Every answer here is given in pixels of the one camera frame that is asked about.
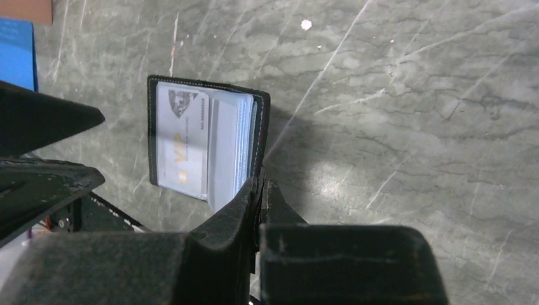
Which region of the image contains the black leather card holder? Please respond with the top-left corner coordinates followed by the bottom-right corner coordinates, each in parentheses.
top-left (147, 75), bottom-right (271, 212)

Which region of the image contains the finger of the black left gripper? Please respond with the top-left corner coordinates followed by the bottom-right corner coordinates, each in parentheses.
top-left (1, 81), bottom-right (105, 158)
top-left (1, 158), bottom-right (105, 247)

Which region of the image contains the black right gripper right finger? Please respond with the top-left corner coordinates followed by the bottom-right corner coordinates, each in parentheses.
top-left (260, 181), bottom-right (449, 304)

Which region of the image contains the white VIP card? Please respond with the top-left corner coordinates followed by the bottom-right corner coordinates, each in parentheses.
top-left (156, 82), bottom-right (210, 200)

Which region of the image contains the orange mesh file organizer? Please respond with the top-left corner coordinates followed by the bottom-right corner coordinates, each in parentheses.
top-left (1, 0), bottom-right (53, 25)

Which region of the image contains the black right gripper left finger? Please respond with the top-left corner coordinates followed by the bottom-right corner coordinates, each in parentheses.
top-left (1, 177), bottom-right (261, 304)

